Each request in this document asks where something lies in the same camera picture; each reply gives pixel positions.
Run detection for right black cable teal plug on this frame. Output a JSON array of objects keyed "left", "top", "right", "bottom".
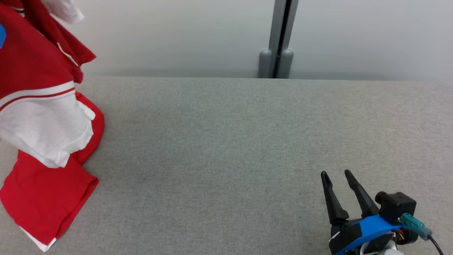
[{"left": 401, "top": 212, "right": 445, "bottom": 255}]

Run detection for red shorts with white stripe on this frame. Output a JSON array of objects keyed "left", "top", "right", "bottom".
[{"left": 0, "top": 91, "right": 105, "bottom": 253}]

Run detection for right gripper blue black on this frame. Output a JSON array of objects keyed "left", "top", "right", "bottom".
[{"left": 321, "top": 170, "right": 404, "bottom": 255}]

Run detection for grey fabric sofa cushion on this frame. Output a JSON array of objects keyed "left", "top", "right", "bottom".
[{"left": 0, "top": 76, "right": 453, "bottom": 255}]

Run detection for red basketball jersey white sleeves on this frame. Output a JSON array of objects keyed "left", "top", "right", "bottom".
[{"left": 0, "top": 0, "right": 97, "bottom": 169}]

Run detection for grey partition post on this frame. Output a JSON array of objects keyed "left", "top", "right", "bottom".
[{"left": 258, "top": 0, "right": 299, "bottom": 79}]

